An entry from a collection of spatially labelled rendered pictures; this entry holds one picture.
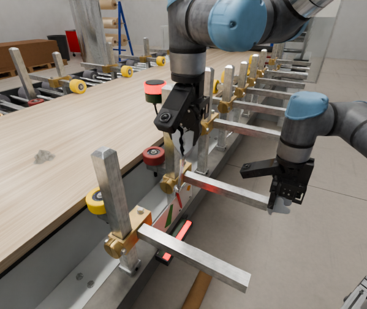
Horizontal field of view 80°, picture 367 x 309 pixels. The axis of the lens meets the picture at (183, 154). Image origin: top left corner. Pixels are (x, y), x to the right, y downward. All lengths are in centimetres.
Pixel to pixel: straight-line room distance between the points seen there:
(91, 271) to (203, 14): 77
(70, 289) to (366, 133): 85
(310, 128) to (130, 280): 60
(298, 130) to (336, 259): 138
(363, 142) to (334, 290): 127
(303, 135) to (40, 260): 74
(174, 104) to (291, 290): 134
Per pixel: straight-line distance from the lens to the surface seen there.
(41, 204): 70
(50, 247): 76
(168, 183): 70
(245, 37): 37
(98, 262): 87
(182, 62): 46
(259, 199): 70
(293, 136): 54
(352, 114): 57
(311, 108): 52
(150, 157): 76
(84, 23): 455
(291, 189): 62
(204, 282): 140
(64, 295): 85
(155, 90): 60
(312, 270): 171
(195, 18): 41
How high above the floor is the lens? 133
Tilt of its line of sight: 33 degrees down
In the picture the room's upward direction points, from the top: straight up
